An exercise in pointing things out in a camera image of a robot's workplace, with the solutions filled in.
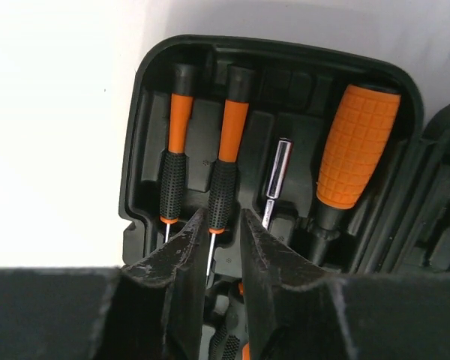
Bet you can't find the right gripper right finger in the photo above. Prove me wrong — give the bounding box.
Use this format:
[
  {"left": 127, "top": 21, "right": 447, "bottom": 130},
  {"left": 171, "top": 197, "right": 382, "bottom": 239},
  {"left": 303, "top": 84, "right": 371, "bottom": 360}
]
[{"left": 241, "top": 209, "right": 450, "bottom": 359}]

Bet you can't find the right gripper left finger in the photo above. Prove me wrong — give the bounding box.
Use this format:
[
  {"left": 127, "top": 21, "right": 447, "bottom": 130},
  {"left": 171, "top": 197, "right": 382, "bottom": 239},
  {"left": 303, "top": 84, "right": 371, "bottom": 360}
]
[{"left": 0, "top": 209, "right": 209, "bottom": 359}]

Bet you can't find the black handled screwdriver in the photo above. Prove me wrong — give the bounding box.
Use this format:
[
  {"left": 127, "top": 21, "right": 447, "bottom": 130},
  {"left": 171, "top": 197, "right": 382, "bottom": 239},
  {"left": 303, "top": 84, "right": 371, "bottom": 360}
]
[{"left": 209, "top": 138, "right": 293, "bottom": 359}]

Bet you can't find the small orange precision screwdriver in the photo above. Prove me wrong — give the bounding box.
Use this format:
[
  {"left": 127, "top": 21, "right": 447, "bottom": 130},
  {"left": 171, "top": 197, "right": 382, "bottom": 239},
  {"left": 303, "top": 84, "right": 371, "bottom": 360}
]
[{"left": 206, "top": 65, "right": 255, "bottom": 275}]

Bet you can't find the black plastic tool case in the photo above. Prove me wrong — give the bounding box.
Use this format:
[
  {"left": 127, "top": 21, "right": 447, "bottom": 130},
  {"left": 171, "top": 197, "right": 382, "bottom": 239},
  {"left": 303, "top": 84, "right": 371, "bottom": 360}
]
[{"left": 105, "top": 35, "right": 450, "bottom": 359}]

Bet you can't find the large orange handled screwdriver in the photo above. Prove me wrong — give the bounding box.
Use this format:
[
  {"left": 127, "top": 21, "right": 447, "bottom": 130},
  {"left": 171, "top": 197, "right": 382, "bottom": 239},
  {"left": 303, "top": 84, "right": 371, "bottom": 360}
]
[{"left": 309, "top": 83, "right": 401, "bottom": 266}]

